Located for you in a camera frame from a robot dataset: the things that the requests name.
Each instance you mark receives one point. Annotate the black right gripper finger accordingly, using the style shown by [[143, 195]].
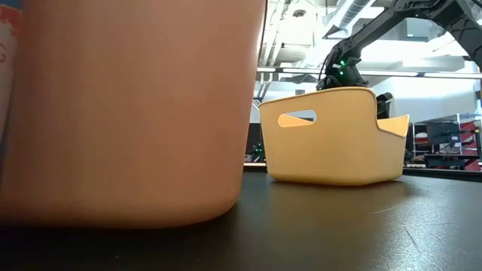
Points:
[[384, 107]]

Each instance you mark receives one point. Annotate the yellow plastic bin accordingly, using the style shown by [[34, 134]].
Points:
[[331, 150]]

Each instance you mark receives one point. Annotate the orange plastic bin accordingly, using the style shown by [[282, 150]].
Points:
[[132, 113]]

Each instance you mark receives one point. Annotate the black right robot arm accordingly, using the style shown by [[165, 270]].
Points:
[[376, 28]]

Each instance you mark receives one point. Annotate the long ceiling light bar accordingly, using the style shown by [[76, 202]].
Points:
[[388, 73]]

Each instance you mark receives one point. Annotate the black computer monitor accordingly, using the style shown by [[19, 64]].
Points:
[[443, 132]]

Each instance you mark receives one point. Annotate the black desk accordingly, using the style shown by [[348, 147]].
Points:
[[444, 162]]

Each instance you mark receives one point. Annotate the metal shelf with red bins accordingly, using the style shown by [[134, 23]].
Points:
[[468, 150]]

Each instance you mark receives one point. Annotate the black device with green light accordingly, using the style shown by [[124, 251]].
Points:
[[256, 143]]

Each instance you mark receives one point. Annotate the silver ceiling air duct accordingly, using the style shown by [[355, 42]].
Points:
[[352, 13]]

